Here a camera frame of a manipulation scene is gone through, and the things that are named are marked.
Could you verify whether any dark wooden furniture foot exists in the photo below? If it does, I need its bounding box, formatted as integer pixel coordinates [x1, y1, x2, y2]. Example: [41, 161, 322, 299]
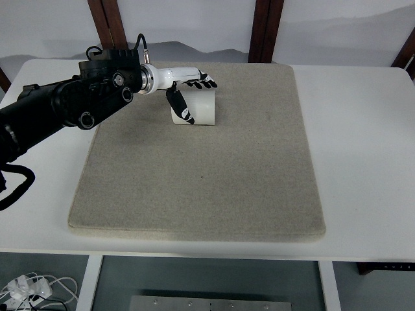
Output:
[356, 262, 414, 275]

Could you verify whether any dark wooden frame post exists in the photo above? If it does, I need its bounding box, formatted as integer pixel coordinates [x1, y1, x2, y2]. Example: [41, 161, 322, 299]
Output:
[248, 0, 285, 63]
[391, 30, 414, 80]
[87, 0, 128, 52]

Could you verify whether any white ribbed cup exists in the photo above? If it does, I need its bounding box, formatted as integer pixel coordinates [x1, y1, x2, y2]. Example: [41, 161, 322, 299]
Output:
[180, 90, 215, 126]

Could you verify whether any white power strip with cables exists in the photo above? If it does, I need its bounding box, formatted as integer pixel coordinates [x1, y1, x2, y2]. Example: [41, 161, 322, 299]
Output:
[1, 272, 78, 310]

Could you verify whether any grey felt mat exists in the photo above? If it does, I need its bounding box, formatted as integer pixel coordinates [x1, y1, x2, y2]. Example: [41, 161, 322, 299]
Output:
[68, 63, 326, 242]

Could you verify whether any dark wooden frame post centre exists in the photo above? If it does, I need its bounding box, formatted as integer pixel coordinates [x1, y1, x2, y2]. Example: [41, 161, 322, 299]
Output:
[248, 0, 285, 63]

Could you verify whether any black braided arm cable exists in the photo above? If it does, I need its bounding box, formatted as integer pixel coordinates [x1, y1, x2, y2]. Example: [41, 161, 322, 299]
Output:
[0, 163, 36, 212]

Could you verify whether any white table leg left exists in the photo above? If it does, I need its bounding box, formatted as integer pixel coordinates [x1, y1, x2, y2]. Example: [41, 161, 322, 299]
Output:
[76, 255, 103, 311]

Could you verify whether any white table leg right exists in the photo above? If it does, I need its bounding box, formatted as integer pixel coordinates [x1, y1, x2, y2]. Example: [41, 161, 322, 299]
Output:
[318, 261, 341, 311]

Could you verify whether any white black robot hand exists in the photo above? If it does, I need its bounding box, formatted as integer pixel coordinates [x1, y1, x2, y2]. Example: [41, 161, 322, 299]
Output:
[142, 64, 217, 124]

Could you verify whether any white table leg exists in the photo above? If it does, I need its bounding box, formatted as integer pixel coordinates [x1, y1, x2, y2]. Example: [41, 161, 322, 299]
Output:
[76, 255, 103, 311]
[318, 261, 341, 311]

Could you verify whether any dark wooden frame post left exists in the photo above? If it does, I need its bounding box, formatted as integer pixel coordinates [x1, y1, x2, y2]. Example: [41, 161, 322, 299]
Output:
[87, 0, 128, 52]

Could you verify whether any dark wooden frame post right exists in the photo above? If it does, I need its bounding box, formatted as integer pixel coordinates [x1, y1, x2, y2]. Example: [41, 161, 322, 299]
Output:
[391, 30, 414, 80]

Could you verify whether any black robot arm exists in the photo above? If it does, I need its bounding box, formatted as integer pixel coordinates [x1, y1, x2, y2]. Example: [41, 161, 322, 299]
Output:
[1, 47, 216, 164]

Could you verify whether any metal base plate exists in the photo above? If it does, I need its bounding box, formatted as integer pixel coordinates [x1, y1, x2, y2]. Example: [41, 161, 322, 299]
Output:
[129, 295, 292, 311]

